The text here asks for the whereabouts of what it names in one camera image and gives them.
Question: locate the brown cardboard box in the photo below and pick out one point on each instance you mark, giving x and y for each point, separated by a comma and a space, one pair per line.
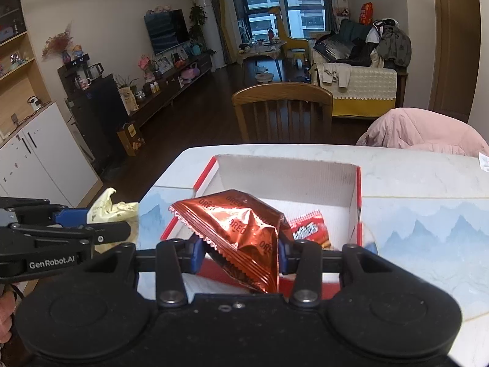
130, 139

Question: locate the wooden door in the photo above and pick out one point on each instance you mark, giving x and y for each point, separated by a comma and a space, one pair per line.
454, 46

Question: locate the white standing air conditioner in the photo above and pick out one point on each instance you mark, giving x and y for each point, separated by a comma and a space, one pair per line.
212, 34

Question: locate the small white paper tag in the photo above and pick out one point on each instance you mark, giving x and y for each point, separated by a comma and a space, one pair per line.
484, 160

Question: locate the wooden coffee table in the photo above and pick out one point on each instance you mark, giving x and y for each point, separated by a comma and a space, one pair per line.
263, 51

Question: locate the sofa with cream cover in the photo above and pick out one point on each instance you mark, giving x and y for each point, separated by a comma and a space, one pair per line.
363, 84

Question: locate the pink jacket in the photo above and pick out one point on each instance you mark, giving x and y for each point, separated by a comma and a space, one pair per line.
420, 132

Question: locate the green potted plant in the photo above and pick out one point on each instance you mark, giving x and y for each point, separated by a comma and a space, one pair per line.
198, 21

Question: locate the dark wooden television stand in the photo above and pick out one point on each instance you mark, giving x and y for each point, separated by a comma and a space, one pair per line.
168, 91

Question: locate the small white camera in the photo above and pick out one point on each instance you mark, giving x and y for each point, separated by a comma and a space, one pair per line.
34, 104

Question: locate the orange foil cookie packet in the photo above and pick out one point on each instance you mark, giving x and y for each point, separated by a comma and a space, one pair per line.
237, 229

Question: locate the grey jacket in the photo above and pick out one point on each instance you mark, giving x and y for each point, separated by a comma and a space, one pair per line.
395, 46

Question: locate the person's left hand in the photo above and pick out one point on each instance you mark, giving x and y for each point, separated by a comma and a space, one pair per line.
5, 317

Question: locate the yellow giraffe chair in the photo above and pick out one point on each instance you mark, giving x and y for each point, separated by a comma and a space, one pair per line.
292, 40

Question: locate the red gift bag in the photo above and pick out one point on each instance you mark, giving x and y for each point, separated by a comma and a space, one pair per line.
366, 13

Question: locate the wooden wall shelf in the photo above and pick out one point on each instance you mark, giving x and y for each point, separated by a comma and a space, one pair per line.
17, 68

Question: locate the black cabinet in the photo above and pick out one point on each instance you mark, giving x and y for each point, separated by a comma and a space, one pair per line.
97, 122

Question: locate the paper bag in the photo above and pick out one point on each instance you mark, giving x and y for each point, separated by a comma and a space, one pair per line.
129, 101

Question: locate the wooden chair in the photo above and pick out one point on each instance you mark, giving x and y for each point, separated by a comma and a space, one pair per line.
282, 111

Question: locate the pale yellow packet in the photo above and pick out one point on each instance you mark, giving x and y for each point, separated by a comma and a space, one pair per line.
114, 208

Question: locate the balcony glass door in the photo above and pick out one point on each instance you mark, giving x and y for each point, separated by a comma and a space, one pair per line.
282, 0

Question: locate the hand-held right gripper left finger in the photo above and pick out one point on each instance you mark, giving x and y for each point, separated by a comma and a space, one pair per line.
197, 255

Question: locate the pink handbag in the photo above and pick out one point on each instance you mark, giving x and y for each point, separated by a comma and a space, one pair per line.
190, 73

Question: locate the vase with dried flowers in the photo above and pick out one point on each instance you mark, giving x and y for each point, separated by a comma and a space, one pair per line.
61, 47

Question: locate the small white stool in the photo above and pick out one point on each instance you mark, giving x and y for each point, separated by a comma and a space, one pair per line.
263, 76

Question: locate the white cardboard box red edges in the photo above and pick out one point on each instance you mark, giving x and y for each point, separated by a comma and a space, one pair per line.
305, 187

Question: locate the flat screen television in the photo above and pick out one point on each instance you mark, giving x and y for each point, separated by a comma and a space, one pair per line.
167, 30

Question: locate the red candy packet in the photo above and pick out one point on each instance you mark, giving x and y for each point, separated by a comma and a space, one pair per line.
310, 229

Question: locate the white cabinet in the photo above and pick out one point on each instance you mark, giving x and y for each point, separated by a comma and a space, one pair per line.
42, 156

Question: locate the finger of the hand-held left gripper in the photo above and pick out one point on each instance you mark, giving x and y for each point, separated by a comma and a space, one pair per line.
107, 233
70, 216

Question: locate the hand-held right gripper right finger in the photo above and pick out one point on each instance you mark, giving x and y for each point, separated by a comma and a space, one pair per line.
284, 257

